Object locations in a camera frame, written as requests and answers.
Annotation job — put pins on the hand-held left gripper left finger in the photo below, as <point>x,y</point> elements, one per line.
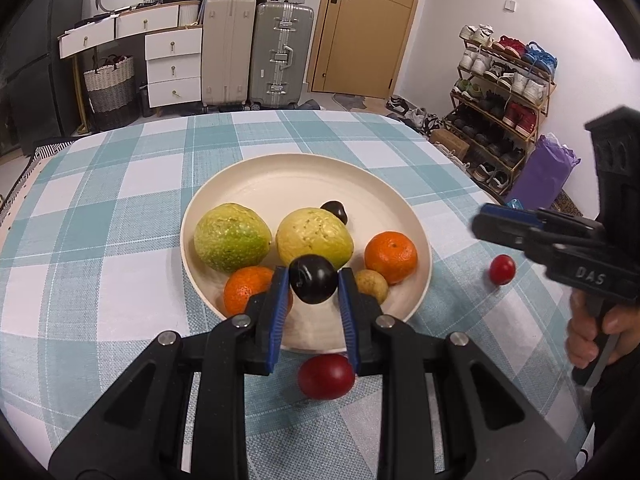
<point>280,310</point>

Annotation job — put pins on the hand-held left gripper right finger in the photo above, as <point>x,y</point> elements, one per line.
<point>349,310</point>

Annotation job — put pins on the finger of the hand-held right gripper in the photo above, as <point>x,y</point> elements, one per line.
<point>520,214</point>
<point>500,230</point>

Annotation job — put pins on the small tan round fruit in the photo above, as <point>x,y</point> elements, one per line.
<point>372,285</point>

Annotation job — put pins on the orange mandarin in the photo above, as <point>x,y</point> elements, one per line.
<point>391,257</point>
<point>247,290</point>

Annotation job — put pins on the dark purple plum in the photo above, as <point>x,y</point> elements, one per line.
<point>336,210</point>
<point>312,278</point>

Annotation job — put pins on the green-yellow guava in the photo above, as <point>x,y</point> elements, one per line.
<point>232,237</point>

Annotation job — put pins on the cream round plate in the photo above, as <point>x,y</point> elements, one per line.
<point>300,180</point>

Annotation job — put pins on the person's right forearm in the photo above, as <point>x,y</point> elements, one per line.
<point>617,400</point>

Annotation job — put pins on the person's right hand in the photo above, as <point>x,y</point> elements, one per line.
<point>579,332</point>

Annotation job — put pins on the blue plastic clip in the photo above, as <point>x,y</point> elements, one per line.
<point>514,204</point>

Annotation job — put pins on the small red cherry tomato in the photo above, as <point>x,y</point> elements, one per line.
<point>502,269</point>

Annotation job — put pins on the purple bag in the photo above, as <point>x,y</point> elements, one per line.
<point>542,175</point>

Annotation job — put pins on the patterned doormat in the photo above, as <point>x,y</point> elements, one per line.
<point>567,202</point>

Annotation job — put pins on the yellow guava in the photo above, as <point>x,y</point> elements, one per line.
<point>314,237</point>

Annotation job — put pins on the collection of assorted shoes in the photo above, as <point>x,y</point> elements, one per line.
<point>520,115</point>

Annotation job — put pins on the cardboard box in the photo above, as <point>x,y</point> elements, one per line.
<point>449,142</point>

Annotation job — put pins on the wooden shoe rack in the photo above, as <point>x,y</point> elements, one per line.
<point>542,105</point>

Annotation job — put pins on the grey sneaker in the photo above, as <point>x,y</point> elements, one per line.
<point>417,117</point>

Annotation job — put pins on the black white sneaker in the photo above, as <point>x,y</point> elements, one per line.
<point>400,104</point>

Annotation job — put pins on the teal white checked tablecloth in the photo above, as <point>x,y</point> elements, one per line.
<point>100,240</point>

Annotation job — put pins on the grey floor mat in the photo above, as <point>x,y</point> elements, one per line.
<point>349,102</point>

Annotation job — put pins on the wooden door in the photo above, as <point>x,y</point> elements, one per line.
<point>365,35</point>

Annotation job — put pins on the silver suitcase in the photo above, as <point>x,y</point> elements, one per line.
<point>280,55</point>

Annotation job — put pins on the white drawer dresser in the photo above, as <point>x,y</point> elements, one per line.
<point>172,67</point>

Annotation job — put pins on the beige suitcase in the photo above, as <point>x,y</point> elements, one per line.
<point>227,50</point>

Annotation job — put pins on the woven laundry basket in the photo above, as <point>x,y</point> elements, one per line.
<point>110,85</point>

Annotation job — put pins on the patterned floor rug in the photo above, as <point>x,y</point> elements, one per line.
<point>20,180</point>

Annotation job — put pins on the black refrigerator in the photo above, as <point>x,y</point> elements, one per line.
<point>65,60</point>

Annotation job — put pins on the dark glass cabinet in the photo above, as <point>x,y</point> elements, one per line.
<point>25,95</point>

